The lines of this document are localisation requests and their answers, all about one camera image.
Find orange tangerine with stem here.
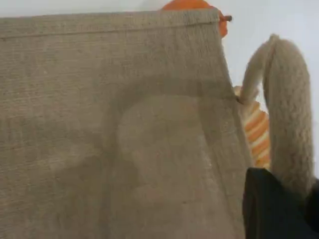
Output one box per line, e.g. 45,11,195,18
160,0,233,38

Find brown burlap tote bag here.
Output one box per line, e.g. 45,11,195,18
0,6,314,239

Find long striped bread loaf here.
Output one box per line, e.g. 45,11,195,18
233,85,272,170

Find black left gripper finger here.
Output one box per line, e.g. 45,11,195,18
305,177,319,239
242,166,311,239

